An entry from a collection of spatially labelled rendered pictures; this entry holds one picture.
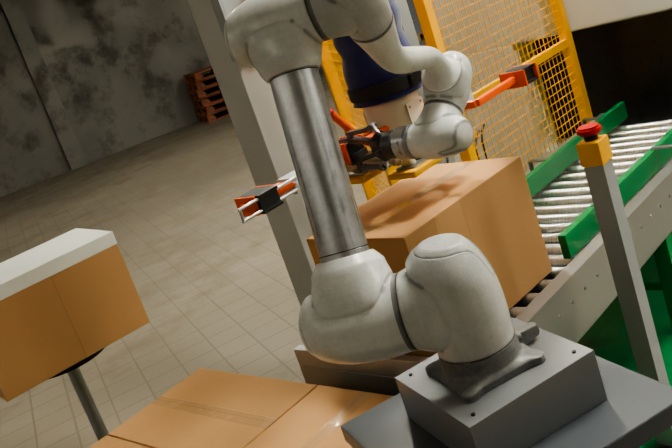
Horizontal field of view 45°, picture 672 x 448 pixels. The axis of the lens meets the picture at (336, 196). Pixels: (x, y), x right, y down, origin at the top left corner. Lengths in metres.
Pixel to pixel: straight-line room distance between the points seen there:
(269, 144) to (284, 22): 1.80
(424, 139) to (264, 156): 1.46
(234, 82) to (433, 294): 2.02
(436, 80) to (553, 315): 0.82
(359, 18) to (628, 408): 0.88
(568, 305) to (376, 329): 1.10
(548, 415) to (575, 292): 1.05
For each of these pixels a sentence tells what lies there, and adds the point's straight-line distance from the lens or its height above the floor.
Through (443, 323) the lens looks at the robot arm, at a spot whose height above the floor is 1.00.
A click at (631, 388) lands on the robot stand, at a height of 0.75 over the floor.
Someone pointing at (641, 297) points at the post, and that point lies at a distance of 2.56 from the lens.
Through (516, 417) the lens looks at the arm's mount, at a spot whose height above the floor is 0.82.
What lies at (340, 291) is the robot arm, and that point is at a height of 1.09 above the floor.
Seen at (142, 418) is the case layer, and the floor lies 0.54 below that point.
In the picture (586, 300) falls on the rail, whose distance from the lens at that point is 2.65.
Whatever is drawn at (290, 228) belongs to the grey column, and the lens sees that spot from 3.46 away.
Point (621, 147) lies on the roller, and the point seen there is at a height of 0.53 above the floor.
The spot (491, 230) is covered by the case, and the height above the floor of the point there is 0.80.
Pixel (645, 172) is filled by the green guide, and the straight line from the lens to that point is 3.32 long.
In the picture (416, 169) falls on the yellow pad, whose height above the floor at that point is 1.08.
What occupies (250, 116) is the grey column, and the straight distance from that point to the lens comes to 3.36.
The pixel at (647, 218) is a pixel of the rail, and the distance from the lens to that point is 3.06.
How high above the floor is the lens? 1.63
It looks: 14 degrees down
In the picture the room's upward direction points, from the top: 19 degrees counter-clockwise
